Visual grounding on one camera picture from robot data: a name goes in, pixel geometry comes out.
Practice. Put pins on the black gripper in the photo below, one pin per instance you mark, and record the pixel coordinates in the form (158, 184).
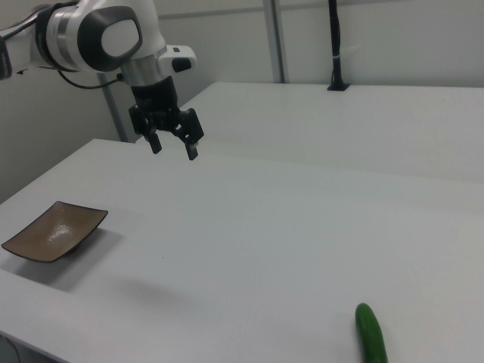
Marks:
(155, 94)

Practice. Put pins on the green cucumber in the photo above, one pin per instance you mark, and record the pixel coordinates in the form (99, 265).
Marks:
(372, 334)

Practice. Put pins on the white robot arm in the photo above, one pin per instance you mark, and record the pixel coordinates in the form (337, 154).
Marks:
(117, 38)

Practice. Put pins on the square brown ceramic plate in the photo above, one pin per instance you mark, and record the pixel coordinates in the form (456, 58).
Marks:
(56, 232)

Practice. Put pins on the grey metal partition post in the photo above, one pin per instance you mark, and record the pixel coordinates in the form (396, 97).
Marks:
(113, 109)
(274, 41)

